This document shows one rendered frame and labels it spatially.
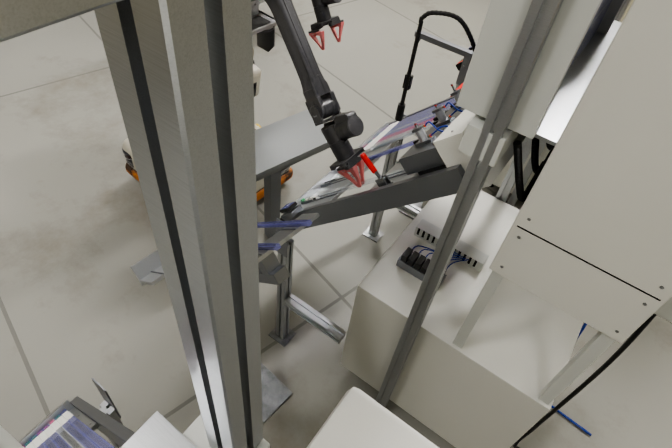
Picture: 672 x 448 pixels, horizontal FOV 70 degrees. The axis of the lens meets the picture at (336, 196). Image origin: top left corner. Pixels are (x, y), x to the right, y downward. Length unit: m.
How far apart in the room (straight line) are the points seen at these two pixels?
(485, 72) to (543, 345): 0.97
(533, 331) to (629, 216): 0.73
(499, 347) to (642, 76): 0.95
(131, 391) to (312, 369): 0.70
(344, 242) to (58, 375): 1.36
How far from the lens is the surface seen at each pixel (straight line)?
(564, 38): 0.90
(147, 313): 2.31
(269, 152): 2.03
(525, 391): 1.57
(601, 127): 0.96
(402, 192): 1.22
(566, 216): 1.08
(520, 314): 1.70
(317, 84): 1.37
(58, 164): 3.09
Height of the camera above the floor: 1.92
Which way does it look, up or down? 45 degrees down
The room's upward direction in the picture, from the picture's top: 8 degrees clockwise
